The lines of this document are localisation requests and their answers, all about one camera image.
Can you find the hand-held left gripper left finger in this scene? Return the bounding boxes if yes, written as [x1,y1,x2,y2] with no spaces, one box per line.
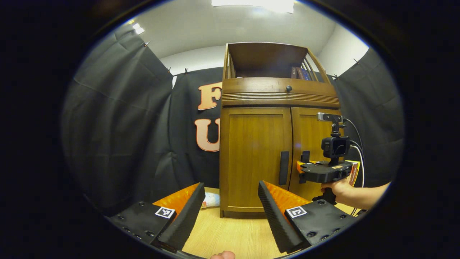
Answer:
[107,182,206,252]

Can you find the wooden cabinet drawer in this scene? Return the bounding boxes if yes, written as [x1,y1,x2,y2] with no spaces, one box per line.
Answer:
[222,77,340,103]

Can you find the black backdrop cloth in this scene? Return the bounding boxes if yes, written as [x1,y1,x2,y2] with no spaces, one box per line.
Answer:
[61,27,405,216]

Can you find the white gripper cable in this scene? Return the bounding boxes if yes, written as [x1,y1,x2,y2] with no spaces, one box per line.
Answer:
[350,145,365,188]

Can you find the yellow book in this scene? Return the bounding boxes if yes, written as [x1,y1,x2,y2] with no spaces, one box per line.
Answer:
[346,160,361,187]

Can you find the wooden double-door shoe cabinet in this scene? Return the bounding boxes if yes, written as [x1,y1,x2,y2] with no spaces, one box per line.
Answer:
[218,42,342,219]

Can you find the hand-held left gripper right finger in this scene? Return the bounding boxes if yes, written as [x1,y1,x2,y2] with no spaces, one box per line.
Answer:
[258,180,357,254]

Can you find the large ceiling light panel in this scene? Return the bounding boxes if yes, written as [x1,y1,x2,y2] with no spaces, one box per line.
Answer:
[211,0,295,14]

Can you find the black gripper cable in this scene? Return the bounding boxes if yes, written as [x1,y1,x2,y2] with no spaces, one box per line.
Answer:
[344,118,365,216]

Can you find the wooden shoe cabinet door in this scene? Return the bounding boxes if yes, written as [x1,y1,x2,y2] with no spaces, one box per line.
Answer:
[290,107,342,202]
[220,107,293,213]

